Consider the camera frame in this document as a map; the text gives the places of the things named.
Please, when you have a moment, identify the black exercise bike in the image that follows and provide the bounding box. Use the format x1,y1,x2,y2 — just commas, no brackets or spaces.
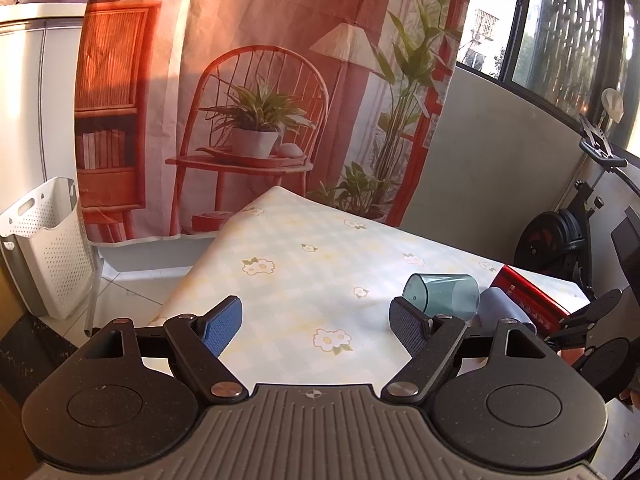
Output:
514,114,630,297

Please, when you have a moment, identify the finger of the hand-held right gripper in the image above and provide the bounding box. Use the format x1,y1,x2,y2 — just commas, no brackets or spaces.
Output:
545,324,589,351
565,288,624,332

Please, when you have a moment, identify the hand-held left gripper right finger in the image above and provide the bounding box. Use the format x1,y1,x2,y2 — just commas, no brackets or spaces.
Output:
381,297,549,406

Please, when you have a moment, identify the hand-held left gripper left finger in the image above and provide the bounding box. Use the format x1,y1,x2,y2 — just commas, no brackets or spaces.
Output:
85,296,249,404

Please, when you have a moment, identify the white cabinet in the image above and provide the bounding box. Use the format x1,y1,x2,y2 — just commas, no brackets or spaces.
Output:
0,2,87,217

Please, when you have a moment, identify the teal transparent cup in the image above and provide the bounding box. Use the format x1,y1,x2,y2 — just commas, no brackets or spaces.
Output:
402,273,481,322

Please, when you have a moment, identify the floral checked tablecloth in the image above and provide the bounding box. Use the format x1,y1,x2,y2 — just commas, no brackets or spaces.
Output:
148,186,592,397

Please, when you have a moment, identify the window with metal grille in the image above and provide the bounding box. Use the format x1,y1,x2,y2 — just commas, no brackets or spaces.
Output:
456,0,640,153

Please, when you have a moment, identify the light purple cup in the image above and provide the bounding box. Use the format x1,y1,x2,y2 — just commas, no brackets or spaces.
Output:
474,287,538,337

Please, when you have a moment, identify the white perforated laundry basket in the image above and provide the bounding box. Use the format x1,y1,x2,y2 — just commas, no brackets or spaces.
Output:
0,176,97,322

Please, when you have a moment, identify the printed backdrop curtain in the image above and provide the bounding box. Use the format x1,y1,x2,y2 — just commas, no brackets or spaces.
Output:
74,0,482,248

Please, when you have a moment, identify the dark speckled slab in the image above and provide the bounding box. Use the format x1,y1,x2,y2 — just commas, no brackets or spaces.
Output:
0,310,81,413

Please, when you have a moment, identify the red box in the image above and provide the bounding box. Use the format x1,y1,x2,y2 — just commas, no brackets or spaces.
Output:
489,264,587,332

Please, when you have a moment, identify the black monitor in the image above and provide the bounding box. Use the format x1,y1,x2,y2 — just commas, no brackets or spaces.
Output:
610,205,640,306

